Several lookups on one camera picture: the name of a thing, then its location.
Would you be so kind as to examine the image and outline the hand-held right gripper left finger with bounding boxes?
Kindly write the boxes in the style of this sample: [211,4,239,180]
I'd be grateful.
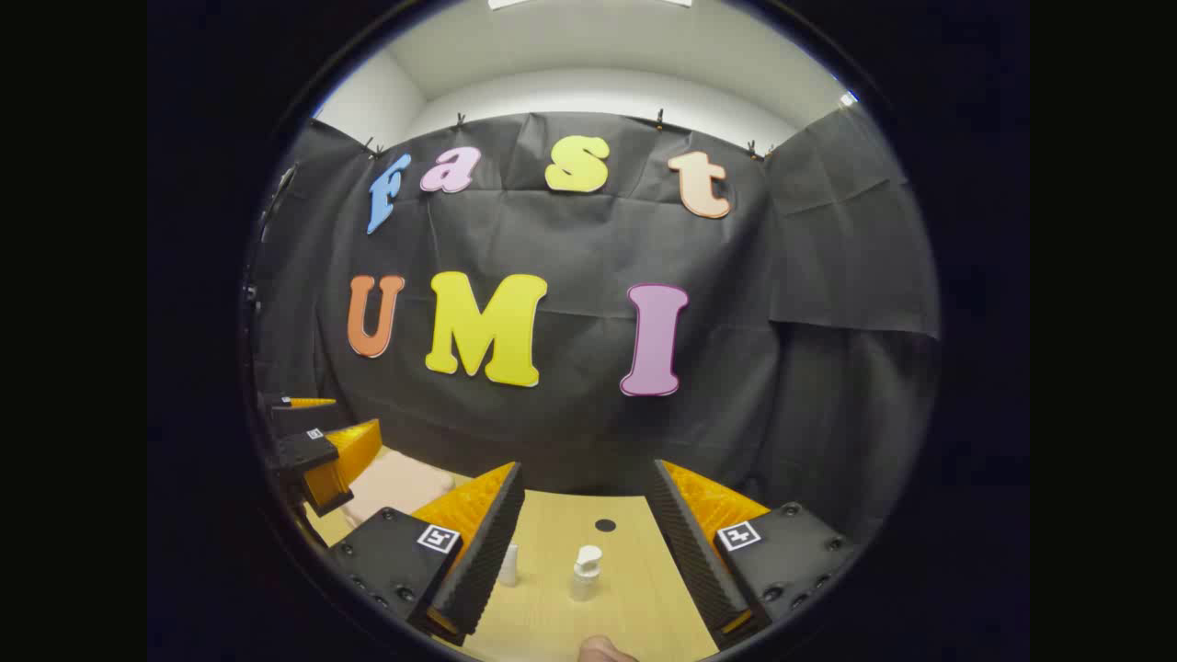
[329,462,527,645]

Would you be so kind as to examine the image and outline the white pump bottle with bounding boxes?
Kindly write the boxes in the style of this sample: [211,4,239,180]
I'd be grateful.
[570,544,604,603]

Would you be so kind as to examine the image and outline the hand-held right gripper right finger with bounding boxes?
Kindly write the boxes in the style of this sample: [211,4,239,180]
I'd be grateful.
[648,459,863,649]

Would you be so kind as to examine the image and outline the black backdrop cloth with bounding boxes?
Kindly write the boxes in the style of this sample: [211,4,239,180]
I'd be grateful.
[246,110,941,543]

